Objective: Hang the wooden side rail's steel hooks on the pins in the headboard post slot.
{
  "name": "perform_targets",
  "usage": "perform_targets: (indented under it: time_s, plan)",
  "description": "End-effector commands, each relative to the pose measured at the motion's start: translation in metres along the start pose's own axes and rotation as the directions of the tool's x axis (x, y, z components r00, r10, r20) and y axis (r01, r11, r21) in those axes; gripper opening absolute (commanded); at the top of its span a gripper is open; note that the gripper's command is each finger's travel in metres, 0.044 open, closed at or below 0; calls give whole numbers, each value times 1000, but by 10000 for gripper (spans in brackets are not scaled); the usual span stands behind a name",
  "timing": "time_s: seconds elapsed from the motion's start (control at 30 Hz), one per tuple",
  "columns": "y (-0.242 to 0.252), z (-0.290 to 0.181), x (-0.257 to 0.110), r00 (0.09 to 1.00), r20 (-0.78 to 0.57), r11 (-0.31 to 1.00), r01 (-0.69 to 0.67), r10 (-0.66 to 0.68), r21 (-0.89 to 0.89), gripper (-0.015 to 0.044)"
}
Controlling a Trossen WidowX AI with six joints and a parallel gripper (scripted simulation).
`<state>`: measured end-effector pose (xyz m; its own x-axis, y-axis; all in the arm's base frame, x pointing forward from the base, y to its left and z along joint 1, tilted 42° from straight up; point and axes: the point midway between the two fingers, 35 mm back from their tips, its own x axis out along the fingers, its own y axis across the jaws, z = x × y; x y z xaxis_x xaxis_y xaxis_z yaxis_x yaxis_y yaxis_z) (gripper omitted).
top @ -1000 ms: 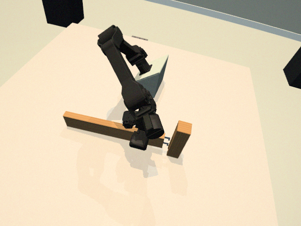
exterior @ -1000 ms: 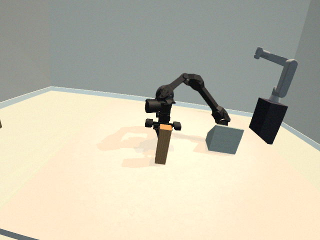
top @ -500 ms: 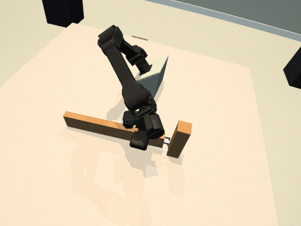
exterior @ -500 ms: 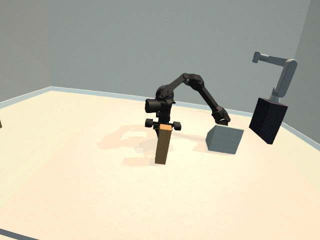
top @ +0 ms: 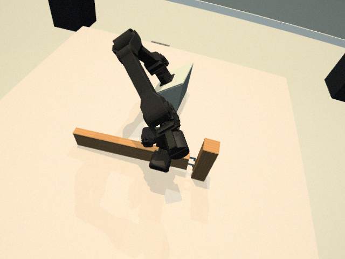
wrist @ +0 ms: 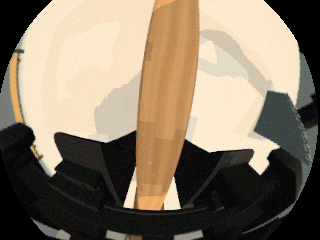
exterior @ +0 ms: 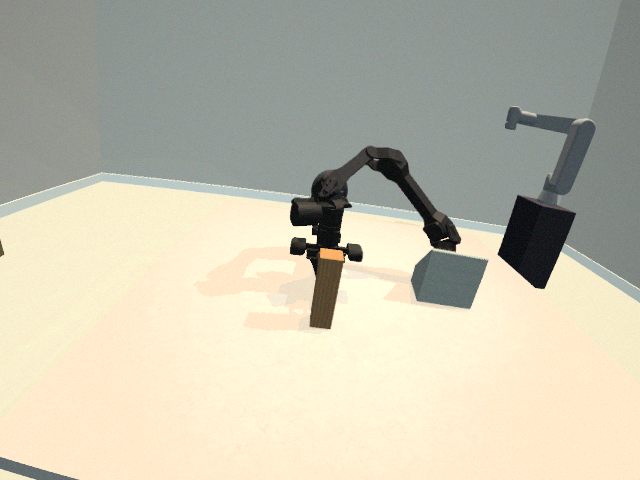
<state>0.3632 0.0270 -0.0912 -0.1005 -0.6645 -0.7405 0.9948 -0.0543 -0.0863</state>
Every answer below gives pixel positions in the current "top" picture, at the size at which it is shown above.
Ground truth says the wooden rail with metal hooks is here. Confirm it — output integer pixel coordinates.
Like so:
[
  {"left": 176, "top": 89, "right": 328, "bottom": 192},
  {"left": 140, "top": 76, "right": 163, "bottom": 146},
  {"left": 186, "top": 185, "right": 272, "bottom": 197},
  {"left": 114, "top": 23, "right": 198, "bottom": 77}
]
[{"left": 73, "top": 127, "right": 196, "bottom": 170}]

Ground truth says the dark brown wooden post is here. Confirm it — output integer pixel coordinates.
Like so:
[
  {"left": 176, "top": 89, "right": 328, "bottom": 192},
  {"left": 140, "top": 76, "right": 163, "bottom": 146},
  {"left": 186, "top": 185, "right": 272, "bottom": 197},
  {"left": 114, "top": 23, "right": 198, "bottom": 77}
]
[{"left": 191, "top": 138, "right": 220, "bottom": 182}]

